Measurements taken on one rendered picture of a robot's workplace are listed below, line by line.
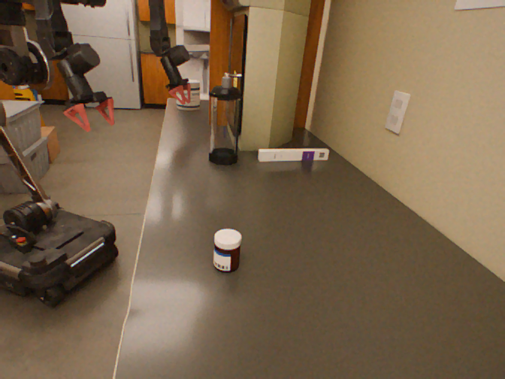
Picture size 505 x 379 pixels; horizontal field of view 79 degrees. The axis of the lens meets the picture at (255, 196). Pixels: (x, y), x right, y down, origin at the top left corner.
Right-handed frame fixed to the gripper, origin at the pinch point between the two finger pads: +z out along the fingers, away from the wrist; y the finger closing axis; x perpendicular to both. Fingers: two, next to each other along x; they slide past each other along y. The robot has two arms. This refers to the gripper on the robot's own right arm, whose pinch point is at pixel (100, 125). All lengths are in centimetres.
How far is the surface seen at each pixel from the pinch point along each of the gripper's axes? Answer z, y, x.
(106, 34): -179, 375, 286
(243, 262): 38, -30, -47
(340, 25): -3, 73, -70
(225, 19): -23, 60, -29
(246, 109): 12.8, 30.8, -34.8
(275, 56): 1, 35, -50
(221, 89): 4.6, 14.1, -36.3
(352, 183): 46, 21, -63
